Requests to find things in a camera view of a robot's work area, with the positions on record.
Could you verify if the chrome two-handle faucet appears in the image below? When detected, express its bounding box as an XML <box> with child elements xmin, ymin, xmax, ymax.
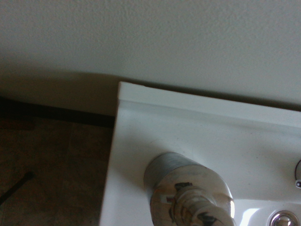
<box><xmin>293</xmin><ymin>159</ymin><xmax>301</xmax><ymax>189</ymax></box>

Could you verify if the dark green sanitizer pump bottle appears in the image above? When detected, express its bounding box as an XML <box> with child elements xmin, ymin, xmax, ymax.
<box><xmin>143</xmin><ymin>152</ymin><xmax>236</xmax><ymax>226</ymax></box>

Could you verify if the chrome sink drain stopper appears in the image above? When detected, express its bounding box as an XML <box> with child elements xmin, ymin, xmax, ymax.
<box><xmin>269</xmin><ymin>210</ymin><xmax>300</xmax><ymax>226</ymax></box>

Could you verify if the white sink vanity cabinet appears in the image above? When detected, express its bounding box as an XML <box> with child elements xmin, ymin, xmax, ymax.
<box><xmin>99</xmin><ymin>81</ymin><xmax>301</xmax><ymax>226</ymax></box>

